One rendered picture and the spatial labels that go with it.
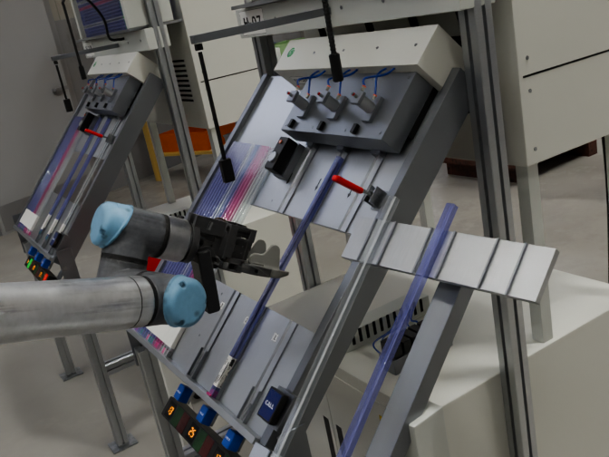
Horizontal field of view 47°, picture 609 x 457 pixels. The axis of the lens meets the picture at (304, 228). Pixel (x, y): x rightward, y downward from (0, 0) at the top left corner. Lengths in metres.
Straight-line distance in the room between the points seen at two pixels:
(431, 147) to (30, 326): 0.69
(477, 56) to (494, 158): 0.18
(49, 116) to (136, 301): 5.67
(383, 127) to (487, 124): 0.18
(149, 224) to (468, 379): 0.69
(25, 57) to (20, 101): 0.37
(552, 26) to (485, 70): 0.23
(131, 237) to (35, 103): 5.45
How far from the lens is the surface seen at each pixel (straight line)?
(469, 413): 1.44
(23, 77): 6.54
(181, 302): 1.04
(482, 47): 1.24
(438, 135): 1.23
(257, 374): 1.27
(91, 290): 0.98
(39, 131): 6.57
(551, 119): 1.44
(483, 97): 1.24
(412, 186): 1.20
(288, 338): 1.24
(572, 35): 1.47
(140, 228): 1.16
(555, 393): 1.62
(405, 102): 1.23
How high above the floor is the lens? 1.37
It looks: 18 degrees down
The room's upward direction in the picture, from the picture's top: 11 degrees counter-clockwise
